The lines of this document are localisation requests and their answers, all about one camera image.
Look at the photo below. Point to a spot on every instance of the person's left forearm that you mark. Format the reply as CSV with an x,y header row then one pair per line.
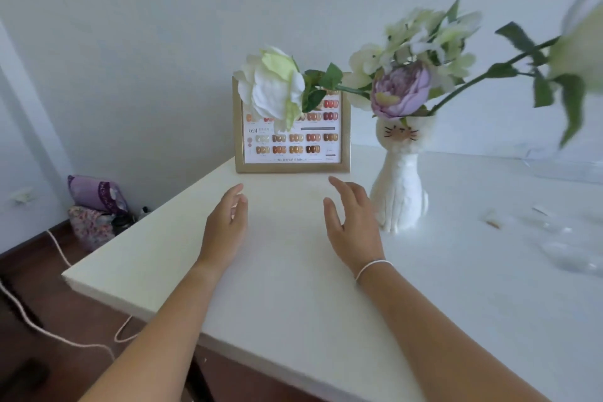
x,y
160,340

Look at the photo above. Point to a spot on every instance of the white artificial hydrangea bunch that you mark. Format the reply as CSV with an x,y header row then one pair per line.
x,y
424,39

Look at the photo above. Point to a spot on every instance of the purple artificial peony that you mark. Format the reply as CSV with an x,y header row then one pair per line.
x,y
400,88

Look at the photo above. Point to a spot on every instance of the small tan paper scrap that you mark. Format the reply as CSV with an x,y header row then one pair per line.
x,y
493,221

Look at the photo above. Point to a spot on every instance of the white wall socket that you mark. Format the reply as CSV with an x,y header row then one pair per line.
x,y
23,195

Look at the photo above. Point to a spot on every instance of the person's left thumb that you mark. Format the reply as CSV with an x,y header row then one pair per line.
x,y
241,213

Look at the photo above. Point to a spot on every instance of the person's right forearm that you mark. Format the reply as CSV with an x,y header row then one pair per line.
x,y
438,345

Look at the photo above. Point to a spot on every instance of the person's right thumb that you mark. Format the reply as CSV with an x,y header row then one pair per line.
x,y
331,214

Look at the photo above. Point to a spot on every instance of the person's left hand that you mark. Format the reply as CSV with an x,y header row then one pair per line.
x,y
221,232

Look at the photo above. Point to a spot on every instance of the clear plastic box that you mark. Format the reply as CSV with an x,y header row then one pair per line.
x,y
565,164

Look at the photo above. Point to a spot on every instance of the white artificial rose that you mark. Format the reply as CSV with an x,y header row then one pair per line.
x,y
273,86
577,46

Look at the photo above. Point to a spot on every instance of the clear plastic wrapper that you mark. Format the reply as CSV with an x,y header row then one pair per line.
x,y
570,251

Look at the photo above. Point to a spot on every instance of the purple plastic packet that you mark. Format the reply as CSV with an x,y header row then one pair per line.
x,y
94,192

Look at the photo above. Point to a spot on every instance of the person's right hand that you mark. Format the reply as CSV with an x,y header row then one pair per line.
x,y
358,232

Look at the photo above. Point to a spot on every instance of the gold framed nail colour chart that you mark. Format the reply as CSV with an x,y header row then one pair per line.
x,y
292,152

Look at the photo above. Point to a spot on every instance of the floral fabric bag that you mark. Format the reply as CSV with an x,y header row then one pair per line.
x,y
89,227

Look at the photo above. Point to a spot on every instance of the white cat shaped vase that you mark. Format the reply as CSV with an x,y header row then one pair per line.
x,y
400,189

